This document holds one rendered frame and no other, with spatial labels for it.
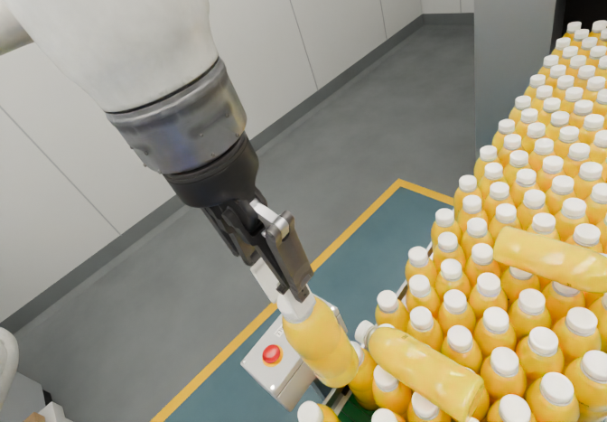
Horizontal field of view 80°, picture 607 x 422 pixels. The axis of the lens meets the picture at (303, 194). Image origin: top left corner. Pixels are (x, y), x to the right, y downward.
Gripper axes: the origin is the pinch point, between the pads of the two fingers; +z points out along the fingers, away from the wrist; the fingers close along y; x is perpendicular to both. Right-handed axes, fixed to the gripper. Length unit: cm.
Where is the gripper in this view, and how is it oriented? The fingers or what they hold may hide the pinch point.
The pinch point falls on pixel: (284, 286)
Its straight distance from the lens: 43.4
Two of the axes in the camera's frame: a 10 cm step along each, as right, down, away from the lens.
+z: 3.0, 7.2, 6.2
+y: 7.2, 2.5, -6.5
